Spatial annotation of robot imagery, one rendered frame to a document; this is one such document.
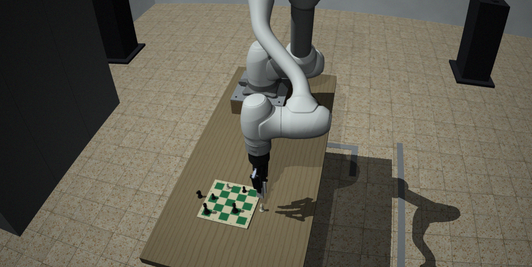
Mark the green and cream chessboard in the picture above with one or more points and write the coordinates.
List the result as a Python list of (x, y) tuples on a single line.
[(221, 208)]

